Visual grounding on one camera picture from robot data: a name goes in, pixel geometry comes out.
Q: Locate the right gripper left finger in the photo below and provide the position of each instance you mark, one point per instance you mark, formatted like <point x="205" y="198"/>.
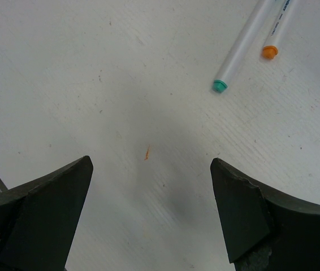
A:
<point x="38" y="219"/>

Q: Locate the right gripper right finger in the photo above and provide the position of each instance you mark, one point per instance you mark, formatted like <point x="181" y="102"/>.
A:
<point x="264" y="228"/>

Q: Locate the orange cap thin pen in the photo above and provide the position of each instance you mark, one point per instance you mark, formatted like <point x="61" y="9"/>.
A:
<point x="279" y="29"/>

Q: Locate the blue thin pen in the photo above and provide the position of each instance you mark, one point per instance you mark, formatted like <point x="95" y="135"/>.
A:
<point x="234" y="58"/>

